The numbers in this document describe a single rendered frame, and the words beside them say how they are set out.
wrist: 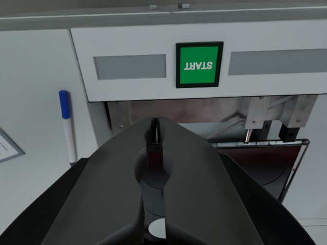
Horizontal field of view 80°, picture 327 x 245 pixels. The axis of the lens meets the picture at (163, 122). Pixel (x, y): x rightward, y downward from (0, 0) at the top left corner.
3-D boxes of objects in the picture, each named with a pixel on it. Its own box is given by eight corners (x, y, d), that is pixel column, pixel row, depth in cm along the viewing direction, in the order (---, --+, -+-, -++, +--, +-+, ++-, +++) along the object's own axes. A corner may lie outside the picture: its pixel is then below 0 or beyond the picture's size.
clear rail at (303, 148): (264, 236, 60) (266, 240, 58) (259, 236, 60) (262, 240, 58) (308, 136, 40) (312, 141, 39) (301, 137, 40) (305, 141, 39)
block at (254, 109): (255, 121, 39) (262, 129, 36) (238, 121, 39) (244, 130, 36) (265, 82, 35) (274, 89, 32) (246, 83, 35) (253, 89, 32)
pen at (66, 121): (75, 171, 32) (65, 93, 25) (69, 171, 32) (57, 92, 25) (77, 167, 33) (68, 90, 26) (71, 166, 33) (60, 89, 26)
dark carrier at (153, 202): (260, 236, 59) (261, 237, 58) (145, 239, 59) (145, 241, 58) (299, 145, 41) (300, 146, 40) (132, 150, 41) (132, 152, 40)
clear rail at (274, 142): (305, 142, 41) (310, 146, 40) (124, 148, 41) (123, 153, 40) (308, 136, 40) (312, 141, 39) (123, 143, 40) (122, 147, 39)
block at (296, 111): (296, 119, 39) (305, 128, 36) (279, 120, 39) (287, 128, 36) (311, 80, 35) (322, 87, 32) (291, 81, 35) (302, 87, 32)
